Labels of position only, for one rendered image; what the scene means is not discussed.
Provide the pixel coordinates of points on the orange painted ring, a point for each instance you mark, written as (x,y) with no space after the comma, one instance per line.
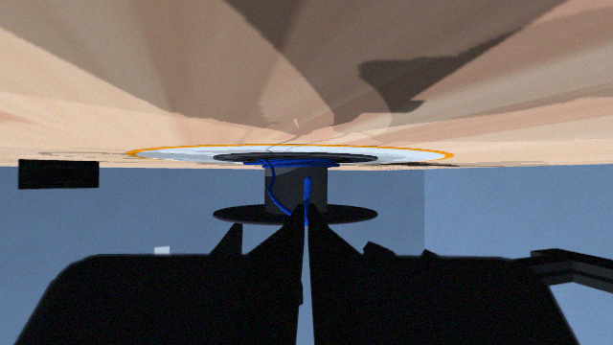
(132,152)

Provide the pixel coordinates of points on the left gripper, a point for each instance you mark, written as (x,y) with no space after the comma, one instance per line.
(231,243)

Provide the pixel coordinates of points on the blue wire loop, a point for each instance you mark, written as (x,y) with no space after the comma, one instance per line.
(303,162)

